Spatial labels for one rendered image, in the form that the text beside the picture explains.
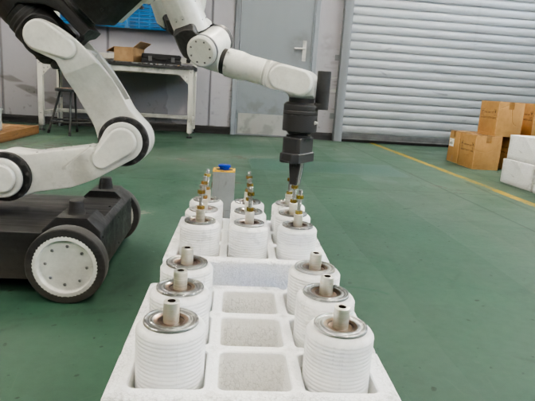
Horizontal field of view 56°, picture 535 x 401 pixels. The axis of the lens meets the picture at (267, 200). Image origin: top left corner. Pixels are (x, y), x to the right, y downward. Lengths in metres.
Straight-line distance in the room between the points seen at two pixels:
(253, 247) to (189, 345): 0.54
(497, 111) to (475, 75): 2.15
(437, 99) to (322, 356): 6.18
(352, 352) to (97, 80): 1.08
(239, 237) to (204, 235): 0.08
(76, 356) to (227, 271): 0.36
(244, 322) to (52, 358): 0.45
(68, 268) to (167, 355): 0.74
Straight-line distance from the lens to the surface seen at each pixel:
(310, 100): 1.29
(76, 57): 1.52
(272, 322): 0.92
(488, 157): 4.88
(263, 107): 6.32
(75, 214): 1.44
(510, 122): 4.94
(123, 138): 1.47
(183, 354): 0.70
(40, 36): 1.54
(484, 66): 7.03
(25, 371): 1.15
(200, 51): 1.31
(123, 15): 1.53
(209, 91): 6.32
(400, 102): 6.61
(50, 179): 1.59
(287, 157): 1.27
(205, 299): 0.82
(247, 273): 1.19
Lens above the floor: 0.57
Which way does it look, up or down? 12 degrees down
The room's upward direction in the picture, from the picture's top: 4 degrees clockwise
